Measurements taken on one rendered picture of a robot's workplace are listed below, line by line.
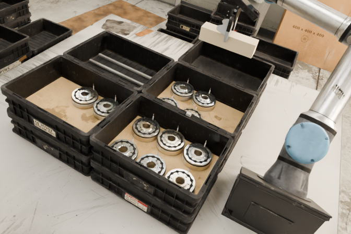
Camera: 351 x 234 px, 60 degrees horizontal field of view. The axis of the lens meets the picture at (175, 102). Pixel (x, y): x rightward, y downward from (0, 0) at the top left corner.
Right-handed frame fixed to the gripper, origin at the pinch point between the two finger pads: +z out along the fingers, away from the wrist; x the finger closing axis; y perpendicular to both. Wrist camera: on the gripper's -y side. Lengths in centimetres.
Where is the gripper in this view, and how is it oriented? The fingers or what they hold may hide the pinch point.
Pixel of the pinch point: (229, 36)
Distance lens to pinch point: 134.4
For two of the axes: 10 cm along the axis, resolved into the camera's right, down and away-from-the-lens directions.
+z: -1.5, 7.6, 6.4
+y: -8.9, -3.8, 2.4
